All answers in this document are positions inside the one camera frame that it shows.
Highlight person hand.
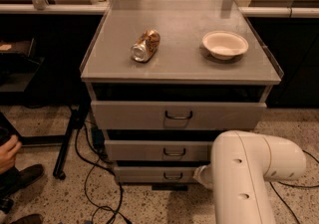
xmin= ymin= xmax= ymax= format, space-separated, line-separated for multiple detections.
xmin=0 ymin=135 xmax=22 ymax=174

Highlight grey bottom drawer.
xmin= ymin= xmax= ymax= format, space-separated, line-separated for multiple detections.
xmin=114 ymin=166 xmax=196 ymax=183

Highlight grey drawer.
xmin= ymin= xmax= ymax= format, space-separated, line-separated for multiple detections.
xmin=91 ymin=101 xmax=266 ymax=130
xmin=114 ymin=166 xmax=196 ymax=183
xmin=105 ymin=140 xmax=212 ymax=161

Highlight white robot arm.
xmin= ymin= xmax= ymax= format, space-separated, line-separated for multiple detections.
xmin=193 ymin=130 xmax=306 ymax=224

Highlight grey top drawer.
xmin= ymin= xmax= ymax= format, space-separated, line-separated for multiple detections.
xmin=91 ymin=101 xmax=266 ymax=130

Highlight grey middle drawer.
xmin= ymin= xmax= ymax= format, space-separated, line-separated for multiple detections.
xmin=105 ymin=140 xmax=212 ymax=161

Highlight grey drawer cabinet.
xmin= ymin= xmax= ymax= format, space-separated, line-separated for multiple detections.
xmin=79 ymin=0 xmax=285 ymax=184

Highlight brown shoe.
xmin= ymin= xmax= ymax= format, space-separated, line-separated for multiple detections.
xmin=11 ymin=214 xmax=43 ymax=224
xmin=19 ymin=164 xmax=44 ymax=188

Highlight crushed gold soda can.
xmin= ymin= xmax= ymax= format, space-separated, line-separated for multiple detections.
xmin=131 ymin=30 xmax=160 ymax=63

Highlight white paper bowl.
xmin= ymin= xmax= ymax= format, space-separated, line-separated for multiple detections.
xmin=202 ymin=31 xmax=249 ymax=61

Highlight black table leg frame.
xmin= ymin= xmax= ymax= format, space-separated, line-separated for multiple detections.
xmin=0 ymin=104 xmax=90 ymax=180

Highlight black floor cable left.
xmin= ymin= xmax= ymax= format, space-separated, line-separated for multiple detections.
xmin=73 ymin=121 xmax=134 ymax=224

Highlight black floor cable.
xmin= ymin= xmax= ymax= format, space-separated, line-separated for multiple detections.
xmin=268 ymin=149 xmax=319 ymax=224
xmin=73 ymin=121 xmax=134 ymax=224

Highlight black floor cable right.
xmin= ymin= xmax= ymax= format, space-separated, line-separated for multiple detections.
xmin=268 ymin=149 xmax=319 ymax=224

